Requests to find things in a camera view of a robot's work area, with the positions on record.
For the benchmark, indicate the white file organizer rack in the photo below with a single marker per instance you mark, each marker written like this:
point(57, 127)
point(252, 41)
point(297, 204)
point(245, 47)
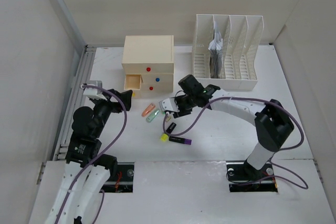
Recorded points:
point(241, 37)

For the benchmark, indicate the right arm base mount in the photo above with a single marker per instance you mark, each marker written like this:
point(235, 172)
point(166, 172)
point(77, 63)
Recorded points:
point(243, 178)

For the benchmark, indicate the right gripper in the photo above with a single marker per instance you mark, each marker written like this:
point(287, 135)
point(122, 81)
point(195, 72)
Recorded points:
point(181, 113)

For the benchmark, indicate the grey booklet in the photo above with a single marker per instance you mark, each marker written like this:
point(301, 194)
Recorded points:
point(216, 53)

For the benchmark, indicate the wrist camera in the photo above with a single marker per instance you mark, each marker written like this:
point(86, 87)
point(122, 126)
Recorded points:
point(90, 90)
point(169, 106)

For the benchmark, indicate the orange clip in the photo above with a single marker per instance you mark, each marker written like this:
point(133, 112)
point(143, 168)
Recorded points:
point(148, 109)

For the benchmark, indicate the small beige eraser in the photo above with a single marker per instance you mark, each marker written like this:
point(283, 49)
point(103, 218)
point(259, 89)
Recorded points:
point(168, 117)

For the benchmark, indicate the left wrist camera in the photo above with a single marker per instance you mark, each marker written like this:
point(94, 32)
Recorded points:
point(90, 90)

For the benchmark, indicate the aluminium frame rail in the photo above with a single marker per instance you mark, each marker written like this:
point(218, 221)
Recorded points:
point(81, 69)

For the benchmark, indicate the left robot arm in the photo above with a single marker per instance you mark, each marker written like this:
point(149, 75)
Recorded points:
point(86, 169)

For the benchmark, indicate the mint green clip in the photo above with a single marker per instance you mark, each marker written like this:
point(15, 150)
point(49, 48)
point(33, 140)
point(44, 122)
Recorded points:
point(153, 115)

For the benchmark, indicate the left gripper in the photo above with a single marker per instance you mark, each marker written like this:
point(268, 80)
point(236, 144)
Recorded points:
point(116, 106)

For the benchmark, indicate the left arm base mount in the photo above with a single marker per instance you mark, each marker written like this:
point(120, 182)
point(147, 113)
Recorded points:
point(122, 180)

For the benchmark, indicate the yellow highlighter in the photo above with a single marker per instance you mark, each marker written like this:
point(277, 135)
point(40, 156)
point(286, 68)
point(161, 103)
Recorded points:
point(169, 130)

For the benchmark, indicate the purple highlighter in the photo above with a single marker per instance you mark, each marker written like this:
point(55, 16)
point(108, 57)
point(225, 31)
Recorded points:
point(180, 140)

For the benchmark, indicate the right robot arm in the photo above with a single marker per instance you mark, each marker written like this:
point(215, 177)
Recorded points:
point(273, 125)

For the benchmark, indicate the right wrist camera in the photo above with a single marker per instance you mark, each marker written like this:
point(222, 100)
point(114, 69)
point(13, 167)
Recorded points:
point(169, 106)

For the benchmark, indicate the beige wooden drawer cabinet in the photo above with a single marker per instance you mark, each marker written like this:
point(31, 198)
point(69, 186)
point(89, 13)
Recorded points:
point(148, 64)

